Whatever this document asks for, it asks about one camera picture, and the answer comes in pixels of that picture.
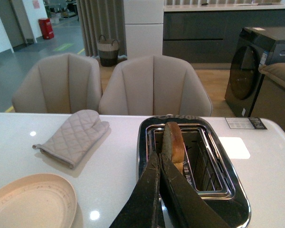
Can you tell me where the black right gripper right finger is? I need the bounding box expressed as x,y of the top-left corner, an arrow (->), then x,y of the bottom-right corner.
160,153 -> 229,228

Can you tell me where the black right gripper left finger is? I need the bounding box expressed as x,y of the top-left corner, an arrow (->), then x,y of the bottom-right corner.
110,153 -> 161,228

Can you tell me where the bread slice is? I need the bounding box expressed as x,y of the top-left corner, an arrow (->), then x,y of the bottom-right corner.
162,122 -> 185,174

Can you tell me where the chrome two-slot toaster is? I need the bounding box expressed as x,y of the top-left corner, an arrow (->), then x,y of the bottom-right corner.
136,115 -> 251,228

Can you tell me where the beige quilted oven mitt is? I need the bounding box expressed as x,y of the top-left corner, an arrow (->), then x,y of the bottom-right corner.
32,110 -> 109,169

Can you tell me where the cream round plate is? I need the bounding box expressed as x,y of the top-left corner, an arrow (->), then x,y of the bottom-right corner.
0,173 -> 77,228

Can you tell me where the black white info card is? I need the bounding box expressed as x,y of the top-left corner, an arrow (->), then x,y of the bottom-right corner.
225,117 -> 267,130

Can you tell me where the beige chair middle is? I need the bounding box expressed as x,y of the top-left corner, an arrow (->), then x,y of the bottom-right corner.
99,55 -> 212,116

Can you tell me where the beige cushioned chair right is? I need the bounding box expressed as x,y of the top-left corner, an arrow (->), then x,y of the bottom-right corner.
251,63 -> 285,131

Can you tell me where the beige chair left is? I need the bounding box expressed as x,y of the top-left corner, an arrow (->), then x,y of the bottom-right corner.
12,53 -> 103,114

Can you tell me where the woven laundry basket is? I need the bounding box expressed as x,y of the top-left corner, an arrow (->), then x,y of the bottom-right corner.
97,35 -> 120,67

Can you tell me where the grey kitchen counter cabinet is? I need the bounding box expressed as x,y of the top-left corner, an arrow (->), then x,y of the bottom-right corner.
162,3 -> 285,64

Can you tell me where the dark grey washing machine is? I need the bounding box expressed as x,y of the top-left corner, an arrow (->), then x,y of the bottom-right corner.
225,27 -> 285,117

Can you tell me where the white pillar cabinet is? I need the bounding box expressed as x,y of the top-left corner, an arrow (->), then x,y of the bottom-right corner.
123,0 -> 164,59

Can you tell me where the beige curtain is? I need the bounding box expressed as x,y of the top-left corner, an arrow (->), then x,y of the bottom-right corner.
76,0 -> 126,57

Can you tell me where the red box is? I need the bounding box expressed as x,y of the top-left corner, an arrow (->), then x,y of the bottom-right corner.
38,18 -> 54,39

